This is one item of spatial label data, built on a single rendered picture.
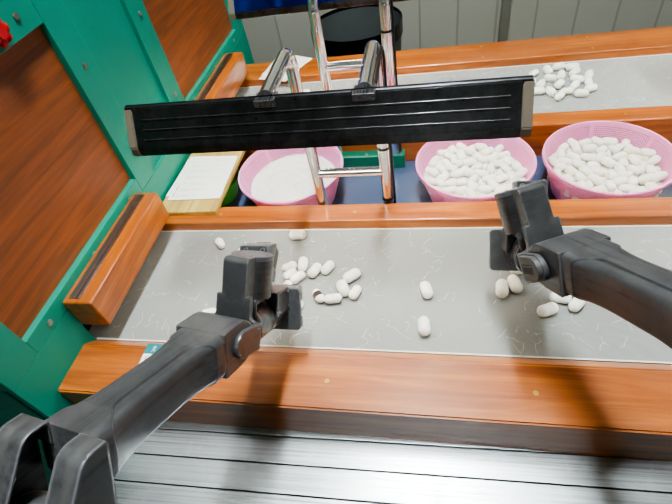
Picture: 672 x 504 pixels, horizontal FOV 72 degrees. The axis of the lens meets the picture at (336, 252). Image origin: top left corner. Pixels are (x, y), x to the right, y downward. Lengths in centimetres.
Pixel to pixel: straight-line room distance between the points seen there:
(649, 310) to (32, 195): 89
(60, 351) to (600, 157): 117
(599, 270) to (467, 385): 30
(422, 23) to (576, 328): 224
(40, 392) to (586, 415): 86
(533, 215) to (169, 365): 47
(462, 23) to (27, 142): 236
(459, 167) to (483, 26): 179
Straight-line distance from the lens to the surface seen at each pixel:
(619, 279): 53
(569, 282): 58
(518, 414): 75
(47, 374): 96
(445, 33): 289
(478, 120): 70
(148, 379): 49
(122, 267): 98
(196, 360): 52
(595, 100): 142
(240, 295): 61
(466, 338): 83
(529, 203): 65
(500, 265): 78
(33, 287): 93
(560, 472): 83
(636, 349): 88
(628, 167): 120
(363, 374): 77
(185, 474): 89
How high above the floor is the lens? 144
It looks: 46 degrees down
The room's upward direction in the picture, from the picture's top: 13 degrees counter-clockwise
